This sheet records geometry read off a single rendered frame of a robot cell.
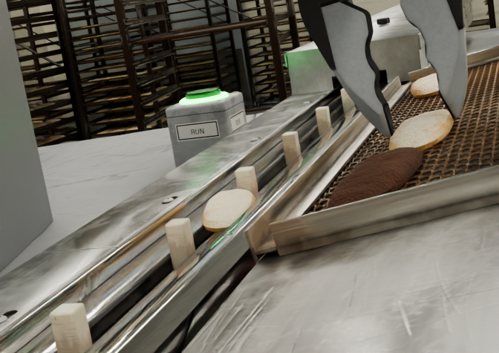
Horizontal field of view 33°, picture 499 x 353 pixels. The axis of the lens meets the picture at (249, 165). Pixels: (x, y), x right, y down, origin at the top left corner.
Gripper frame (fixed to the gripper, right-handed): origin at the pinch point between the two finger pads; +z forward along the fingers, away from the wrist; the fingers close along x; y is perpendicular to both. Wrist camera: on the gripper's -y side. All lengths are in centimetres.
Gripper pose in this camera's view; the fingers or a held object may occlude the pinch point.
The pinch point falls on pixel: (415, 109)
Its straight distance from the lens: 53.6
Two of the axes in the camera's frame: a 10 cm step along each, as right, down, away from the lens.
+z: 3.2, 9.4, 1.3
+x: -8.9, 2.6, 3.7
